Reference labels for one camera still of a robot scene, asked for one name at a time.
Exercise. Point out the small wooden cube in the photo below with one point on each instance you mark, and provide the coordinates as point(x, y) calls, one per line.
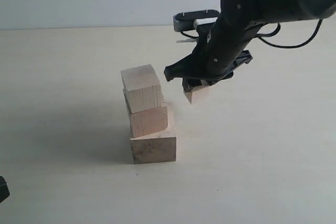
point(197, 94)

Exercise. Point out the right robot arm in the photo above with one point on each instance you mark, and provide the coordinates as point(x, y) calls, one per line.
point(260, 13)

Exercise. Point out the medium wooden cube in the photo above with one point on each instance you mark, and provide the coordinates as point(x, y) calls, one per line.
point(147, 122)

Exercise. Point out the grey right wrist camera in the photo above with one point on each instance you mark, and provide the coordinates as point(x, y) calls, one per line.
point(186, 21)

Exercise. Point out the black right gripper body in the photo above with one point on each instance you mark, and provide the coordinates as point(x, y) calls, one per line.
point(214, 53)

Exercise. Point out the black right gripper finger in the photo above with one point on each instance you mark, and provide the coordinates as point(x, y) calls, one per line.
point(189, 84)
point(209, 83)

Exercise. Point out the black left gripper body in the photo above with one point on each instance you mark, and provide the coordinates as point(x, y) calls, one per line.
point(4, 191)

